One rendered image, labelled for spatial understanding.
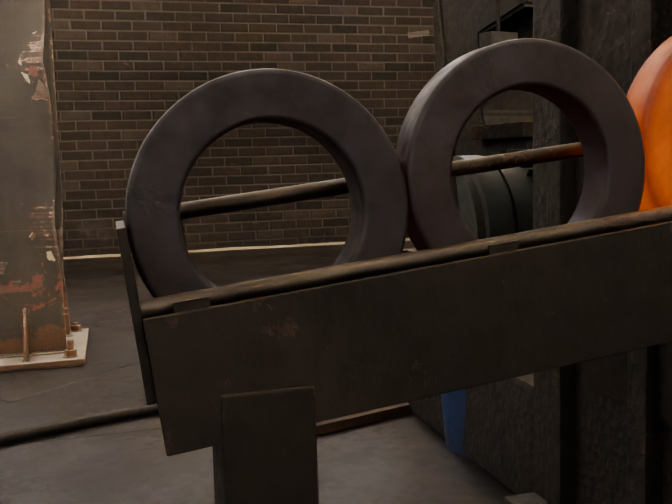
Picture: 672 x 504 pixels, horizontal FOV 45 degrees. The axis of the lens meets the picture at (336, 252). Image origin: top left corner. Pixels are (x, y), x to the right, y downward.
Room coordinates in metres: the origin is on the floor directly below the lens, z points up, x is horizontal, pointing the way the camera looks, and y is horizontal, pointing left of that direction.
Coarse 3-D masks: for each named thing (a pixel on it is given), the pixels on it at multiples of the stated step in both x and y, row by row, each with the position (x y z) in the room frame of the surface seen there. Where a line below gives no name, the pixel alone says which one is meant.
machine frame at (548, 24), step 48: (576, 0) 1.30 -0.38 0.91; (624, 0) 1.18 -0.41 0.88; (576, 48) 1.29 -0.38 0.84; (624, 48) 1.18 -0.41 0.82; (576, 192) 1.29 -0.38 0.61; (576, 384) 1.29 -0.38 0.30; (624, 384) 1.15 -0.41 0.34; (576, 432) 1.29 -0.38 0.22; (624, 432) 1.17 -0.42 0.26; (576, 480) 1.29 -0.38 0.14; (624, 480) 1.17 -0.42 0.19
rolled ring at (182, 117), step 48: (192, 96) 0.51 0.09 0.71; (240, 96) 0.52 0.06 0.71; (288, 96) 0.53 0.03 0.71; (336, 96) 0.53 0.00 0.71; (144, 144) 0.50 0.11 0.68; (192, 144) 0.51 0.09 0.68; (336, 144) 0.54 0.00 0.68; (384, 144) 0.54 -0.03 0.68; (144, 192) 0.50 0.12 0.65; (384, 192) 0.54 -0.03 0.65; (144, 240) 0.50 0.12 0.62; (384, 240) 0.54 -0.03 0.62; (192, 288) 0.51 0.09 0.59
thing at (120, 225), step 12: (120, 228) 0.48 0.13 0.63; (120, 240) 0.48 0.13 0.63; (120, 252) 0.48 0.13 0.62; (132, 264) 0.48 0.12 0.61; (132, 276) 0.48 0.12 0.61; (132, 288) 0.48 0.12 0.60; (132, 300) 0.48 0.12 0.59; (132, 312) 0.48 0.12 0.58; (144, 336) 0.48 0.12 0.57; (144, 348) 0.48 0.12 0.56; (144, 360) 0.48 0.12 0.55; (144, 372) 0.48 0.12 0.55; (144, 384) 0.48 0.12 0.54
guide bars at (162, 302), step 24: (624, 216) 0.57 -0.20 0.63; (648, 216) 0.57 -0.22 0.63; (480, 240) 0.54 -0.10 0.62; (504, 240) 0.54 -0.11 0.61; (528, 240) 0.55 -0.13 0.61; (552, 240) 0.55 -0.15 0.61; (360, 264) 0.52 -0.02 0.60; (384, 264) 0.52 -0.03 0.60; (408, 264) 0.53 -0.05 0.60; (432, 264) 0.53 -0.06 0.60; (216, 288) 0.50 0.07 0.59; (240, 288) 0.50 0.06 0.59; (264, 288) 0.50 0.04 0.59; (288, 288) 0.50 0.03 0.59; (144, 312) 0.48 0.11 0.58; (168, 312) 0.49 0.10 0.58
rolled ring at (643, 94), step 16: (656, 64) 0.61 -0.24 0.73; (640, 80) 0.62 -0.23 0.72; (656, 80) 0.60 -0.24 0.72; (640, 96) 0.61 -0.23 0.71; (656, 96) 0.60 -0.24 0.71; (640, 112) 0.61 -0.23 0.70; (656, 112) 0.60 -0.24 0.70; (640, 128) 0.60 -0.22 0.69; (656, 128) 0.60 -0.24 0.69; (656, 144) 0.60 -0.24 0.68; (656, 160) 0.60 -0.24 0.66; (656, 176) 0.60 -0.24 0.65; (656, 192) 0.60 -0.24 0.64; (640, 208) 0.63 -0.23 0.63
